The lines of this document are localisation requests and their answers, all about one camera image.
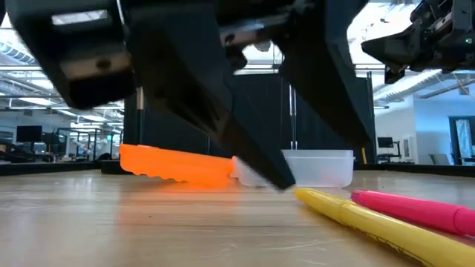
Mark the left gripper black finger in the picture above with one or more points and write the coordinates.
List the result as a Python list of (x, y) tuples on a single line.
[(200, 85), (330, 74)]

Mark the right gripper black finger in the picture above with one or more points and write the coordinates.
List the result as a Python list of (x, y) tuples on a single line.
[(395, 73), (397, 48)]

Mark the orange and clear supply box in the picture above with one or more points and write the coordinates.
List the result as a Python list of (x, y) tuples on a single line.
[(167, 165)]

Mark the pink highlighter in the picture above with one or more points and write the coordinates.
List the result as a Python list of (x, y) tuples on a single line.
[(408, 209)]

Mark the yellow highlighter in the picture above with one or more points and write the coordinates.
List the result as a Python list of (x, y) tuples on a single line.
[(371, 222)]

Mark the black horizontal overhead bar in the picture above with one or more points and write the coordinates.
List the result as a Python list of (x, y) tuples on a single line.
[(373, 67)]

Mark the black curtain partition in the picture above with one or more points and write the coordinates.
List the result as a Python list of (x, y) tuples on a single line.
[(156, 133)]

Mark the black computer monitor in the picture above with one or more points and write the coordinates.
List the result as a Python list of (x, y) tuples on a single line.
[(385, 142), (29, 134)]

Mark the round ceiling device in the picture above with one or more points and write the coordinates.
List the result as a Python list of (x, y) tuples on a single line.
[(264, 46)]

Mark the white framed panel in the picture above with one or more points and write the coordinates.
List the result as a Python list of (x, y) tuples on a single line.
[(408, 148)]

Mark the black aluminium table frame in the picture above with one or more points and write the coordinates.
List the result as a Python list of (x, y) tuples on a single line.
[(44, 168)]

